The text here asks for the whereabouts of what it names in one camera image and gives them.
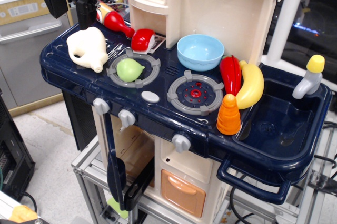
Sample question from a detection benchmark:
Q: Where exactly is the navy towel rail handle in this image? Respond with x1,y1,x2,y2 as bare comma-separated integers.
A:
217,159,291,205

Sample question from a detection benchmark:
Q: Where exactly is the grey oval button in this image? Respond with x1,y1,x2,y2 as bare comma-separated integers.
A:
141,91,160,103

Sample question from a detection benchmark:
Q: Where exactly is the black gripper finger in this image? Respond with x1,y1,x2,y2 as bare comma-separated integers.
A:
76,0,97,30
44,0,68,18

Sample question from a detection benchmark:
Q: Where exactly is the black toy oven door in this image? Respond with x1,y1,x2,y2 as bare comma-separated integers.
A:
124,157,155,211

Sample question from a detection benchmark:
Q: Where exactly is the grey right stove burner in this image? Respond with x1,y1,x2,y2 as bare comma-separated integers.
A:
167,70,224,116

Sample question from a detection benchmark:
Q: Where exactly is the grey metal cabinet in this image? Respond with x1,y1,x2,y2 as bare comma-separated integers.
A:
1,0,70,109

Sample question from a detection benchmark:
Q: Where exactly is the orange toy carrot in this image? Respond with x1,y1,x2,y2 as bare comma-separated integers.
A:
216,94,241,135

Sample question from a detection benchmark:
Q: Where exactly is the white pole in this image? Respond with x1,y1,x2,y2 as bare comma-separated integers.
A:
266,0,301,62

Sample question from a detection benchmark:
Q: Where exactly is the aluminium frame stand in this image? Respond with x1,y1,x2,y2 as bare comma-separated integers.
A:
72,115,332,223

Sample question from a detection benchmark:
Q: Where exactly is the grey stove burner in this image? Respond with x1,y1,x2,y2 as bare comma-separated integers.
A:
106,49,161,89
167,70,224,116

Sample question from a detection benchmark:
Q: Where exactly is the cream toy pitcher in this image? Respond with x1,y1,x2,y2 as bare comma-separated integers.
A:
66,27,108,73

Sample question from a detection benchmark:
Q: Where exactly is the yellow toy banana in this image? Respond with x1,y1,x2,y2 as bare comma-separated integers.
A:
236,60,264,110

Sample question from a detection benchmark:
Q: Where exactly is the light blue plastic bowl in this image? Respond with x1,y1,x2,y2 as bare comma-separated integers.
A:
176,34,225,72

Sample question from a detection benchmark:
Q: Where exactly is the grey yellow toy faucet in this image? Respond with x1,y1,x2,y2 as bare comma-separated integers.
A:
292,55,325,99

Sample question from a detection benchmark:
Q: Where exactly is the grey stove knob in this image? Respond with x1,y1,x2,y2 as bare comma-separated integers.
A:
118,109,136,128
172,134,191,153
93,98,110,115

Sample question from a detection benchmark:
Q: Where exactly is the green toy pear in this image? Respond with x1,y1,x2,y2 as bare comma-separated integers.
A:
116,58,145,82

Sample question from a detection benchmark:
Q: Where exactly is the cream toy kitchen upper cabinet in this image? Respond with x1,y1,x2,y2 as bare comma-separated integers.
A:
128,0,280,65

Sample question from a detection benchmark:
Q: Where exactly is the grey middle stove knob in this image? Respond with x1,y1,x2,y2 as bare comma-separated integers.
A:
118,109,136,128

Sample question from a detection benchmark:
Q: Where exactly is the grey left stove knob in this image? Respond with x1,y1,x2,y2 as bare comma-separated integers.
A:
93,98,110,115

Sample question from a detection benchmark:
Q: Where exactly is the grey left stove burner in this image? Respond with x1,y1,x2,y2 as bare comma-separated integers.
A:
106,49,161,89

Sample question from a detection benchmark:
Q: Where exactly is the red toy ketchup bottle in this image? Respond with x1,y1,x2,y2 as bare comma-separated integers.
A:
96,2,135,38

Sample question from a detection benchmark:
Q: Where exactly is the navy toy spatula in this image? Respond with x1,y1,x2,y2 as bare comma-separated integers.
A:
103,113,126,210

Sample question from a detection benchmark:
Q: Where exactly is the red white toy sushi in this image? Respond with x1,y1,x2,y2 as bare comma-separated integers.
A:
131,29,155,54

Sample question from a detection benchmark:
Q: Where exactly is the orange toy drawer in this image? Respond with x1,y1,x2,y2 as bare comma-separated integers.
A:
161,170,206,218

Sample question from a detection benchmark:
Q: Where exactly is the black computer case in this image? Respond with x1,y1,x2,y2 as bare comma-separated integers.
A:
1,100,35,201

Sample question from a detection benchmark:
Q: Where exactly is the grey right stove knob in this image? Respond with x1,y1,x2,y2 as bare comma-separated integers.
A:
172,134,191,153

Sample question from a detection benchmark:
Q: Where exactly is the red toy chili pepper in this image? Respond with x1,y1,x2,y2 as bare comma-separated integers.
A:
219,56,242,96

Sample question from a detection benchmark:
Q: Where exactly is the navy toy kitchen countertop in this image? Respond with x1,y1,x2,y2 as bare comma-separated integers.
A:
40,25,332,186

